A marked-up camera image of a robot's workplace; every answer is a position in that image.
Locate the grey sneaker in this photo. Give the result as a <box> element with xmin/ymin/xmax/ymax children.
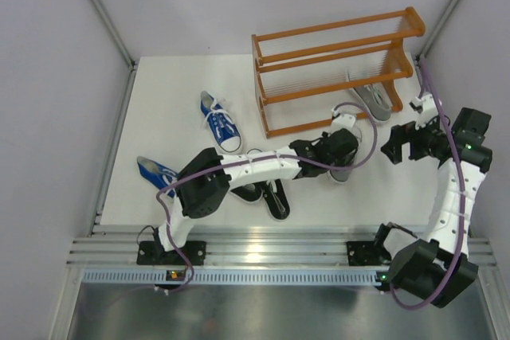
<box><xmin>349</xmin><ymin>84</ymin><xmax>392</xmax><ymax>123</ymax></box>
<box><xmin>328</xmin><ymin>125</ymin><xmax>363</xmax><ymax>184</ymax></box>

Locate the blue sneaker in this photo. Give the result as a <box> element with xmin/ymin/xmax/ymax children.
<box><xmin>136</xmin><ymin>156</ymin><xmax>178</xmax><ymax>190</ymax></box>
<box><xmin>200</xmin><ymin>91</ymin><xmax>243</xmax><ymax>154</ymax></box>

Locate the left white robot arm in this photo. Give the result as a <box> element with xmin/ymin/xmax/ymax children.
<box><xmin>154</xmin><ymin>128</ymin><xmax>359</xmax><ymax>265</ymax></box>

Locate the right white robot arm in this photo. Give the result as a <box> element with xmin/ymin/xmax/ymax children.
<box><xmin>372</xmin><ymin>107</ymin><xmax>492</xmax><ymax>308</ymax></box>

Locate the orange wooden shoe shelf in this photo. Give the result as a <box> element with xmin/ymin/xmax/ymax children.
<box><xmin>251</xmin><ymin>6</ymin><xmax>426</xmax><ymax>138</ymax></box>

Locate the black sneaker right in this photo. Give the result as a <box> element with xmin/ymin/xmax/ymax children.
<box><xmin>261</xmin><ymin>179</ymin><xmax>290</xmax><ymax>221</ymax></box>

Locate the black sneaker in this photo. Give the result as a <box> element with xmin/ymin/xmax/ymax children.
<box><xmin>261</xmin><ymin>179</ymin><xmax>290</xmax><ymax>221</ymax></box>
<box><xmin>229</xmin><ymin>184</ymin><xmax>263</xmax><ymax>204</ymax></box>

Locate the black sneaker left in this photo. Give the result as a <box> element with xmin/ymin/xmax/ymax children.
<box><xmin>229</xmin><ymin>184</ymin><xmax>263</xmax><ymax>204</ymax></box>

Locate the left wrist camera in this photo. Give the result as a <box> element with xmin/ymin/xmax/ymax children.
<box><xmin>329</xmin><ymin>108</ymin><xmax>357</xmax><ymax>133</ymax></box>

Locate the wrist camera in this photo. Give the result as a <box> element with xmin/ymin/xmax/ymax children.
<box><xmin>410</xmin><ymin>92</ymin><xmax>438</xmax><ymax>130</ymax></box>
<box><xmin>329</xmin><ymin>108</ymin><xmax>357</xmax><ymax>133</ymax></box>

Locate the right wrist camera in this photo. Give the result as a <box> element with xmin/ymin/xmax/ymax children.
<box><xmin>410</xmin><ymin>92</ymin><xmax>438</xmax><ymax>130</ymax></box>

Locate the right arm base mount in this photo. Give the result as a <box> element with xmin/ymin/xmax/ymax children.
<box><xmin>346</xmin><ymin>240</ymin><xmax>390</xmax><ymax>267</ymax></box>

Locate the slotted cable duct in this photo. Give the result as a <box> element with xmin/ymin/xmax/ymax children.
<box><xmin>82</xmin><ymin>268</ymin><xmax>387</xmax><ymax>287</ymax></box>

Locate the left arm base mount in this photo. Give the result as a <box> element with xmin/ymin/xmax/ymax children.
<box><xmin>136</xmin><ymin>240</ymin><xmax>206</xmax><ymax>266</ymax></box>

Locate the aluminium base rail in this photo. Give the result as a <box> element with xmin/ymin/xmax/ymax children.
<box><xmin>65</xmin><ymin>225</ymin><xmax>497</xmax><ymax>273</ymax></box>

